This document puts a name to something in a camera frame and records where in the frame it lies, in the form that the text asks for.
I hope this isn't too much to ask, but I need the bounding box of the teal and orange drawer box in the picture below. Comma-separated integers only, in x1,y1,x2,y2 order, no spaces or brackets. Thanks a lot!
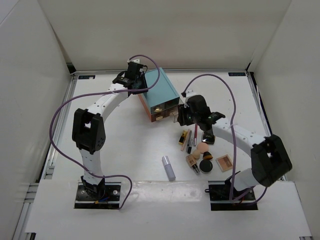
138,67,180,122

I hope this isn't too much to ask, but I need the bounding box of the beige foundation bottle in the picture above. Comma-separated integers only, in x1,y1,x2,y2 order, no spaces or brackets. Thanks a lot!
185,154,200,175

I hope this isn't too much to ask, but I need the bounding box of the lavender lipstick tube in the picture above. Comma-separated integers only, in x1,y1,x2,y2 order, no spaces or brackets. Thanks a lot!
161,155,176,182

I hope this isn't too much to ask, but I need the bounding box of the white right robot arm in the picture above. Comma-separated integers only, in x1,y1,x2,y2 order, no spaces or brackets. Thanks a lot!
177,91,293,200

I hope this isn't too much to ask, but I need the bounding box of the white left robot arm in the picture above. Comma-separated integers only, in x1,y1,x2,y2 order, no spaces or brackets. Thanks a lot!
72,60,148,200

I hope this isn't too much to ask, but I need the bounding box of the peach makeup sponge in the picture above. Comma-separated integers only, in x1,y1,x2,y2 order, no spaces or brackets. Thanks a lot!
191,142,209,160

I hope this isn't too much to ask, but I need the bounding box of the red lip gloss stick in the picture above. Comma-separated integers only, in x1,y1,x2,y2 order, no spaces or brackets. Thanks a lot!
193,124,198,142

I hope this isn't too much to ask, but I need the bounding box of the black square compact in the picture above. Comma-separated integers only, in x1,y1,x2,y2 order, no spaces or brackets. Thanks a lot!
201,131,216,145

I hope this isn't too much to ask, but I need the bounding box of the gold black lipstick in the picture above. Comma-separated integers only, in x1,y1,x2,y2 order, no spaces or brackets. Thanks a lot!
178,130,188,145

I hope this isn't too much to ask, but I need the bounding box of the silver black eyeliner pen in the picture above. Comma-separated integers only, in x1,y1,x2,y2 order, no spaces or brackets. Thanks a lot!
186,130,194,154

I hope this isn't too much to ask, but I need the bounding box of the black orange kabuki brush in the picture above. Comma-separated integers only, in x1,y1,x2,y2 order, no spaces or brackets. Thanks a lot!
202,151,213,161

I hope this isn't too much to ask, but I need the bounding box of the black round jar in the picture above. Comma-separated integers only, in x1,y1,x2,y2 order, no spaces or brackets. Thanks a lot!
199,159,213,174

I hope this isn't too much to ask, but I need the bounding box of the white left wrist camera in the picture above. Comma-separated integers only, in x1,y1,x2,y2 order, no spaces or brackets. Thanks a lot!
127,58,141,64

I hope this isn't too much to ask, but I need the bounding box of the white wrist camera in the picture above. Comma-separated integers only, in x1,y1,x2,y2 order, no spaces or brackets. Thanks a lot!
127,58,141,64
181,89,197,99

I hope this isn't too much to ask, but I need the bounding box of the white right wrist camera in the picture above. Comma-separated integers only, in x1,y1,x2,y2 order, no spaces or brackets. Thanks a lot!
181,89,197,99

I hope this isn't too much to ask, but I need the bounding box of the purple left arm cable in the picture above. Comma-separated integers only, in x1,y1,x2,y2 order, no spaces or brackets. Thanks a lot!
49,54,161,210

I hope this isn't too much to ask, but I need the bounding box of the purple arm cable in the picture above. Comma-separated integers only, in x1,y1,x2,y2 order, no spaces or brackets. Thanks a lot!
49,54,161,210
181,73,268,204

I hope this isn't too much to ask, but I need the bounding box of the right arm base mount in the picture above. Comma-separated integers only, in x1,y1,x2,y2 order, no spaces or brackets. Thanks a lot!
204,182,258,211

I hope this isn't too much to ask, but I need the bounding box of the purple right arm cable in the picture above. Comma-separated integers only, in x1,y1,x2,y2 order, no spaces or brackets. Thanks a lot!
181,73,268,204

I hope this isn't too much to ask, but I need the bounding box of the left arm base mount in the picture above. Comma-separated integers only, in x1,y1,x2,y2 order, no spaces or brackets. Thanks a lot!
74,182,122,210

